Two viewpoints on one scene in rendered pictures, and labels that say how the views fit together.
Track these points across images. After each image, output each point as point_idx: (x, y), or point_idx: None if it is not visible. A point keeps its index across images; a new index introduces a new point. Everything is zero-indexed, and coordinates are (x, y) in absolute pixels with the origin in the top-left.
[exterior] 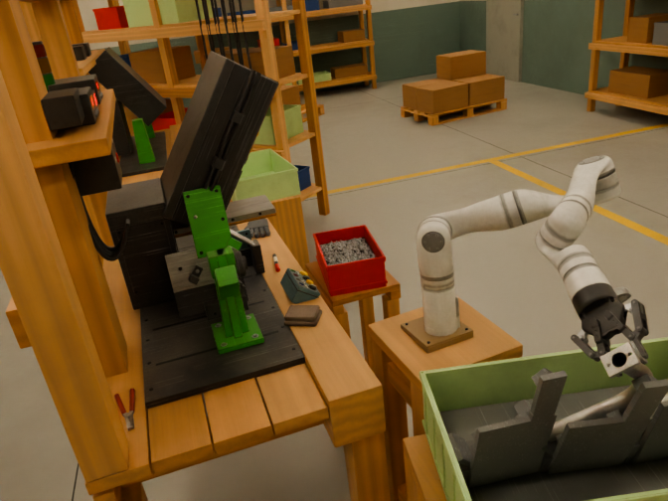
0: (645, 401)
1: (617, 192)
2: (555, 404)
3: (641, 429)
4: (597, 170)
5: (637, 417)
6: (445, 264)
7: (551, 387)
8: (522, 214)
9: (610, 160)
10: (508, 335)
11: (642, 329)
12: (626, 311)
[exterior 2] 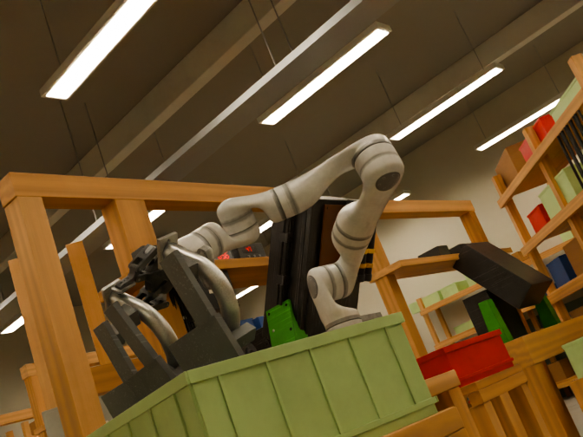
0: (121, 330)
1: (376, 166)
2: (121, 359)
3: (167, 379)
4: (337, 153)
5: (142, 356)
6: (326, 309)
7: (102, 337)
8: (338, 228)
9: (367, 136)
10: None
11: (128, 265)
12: (156, 259)
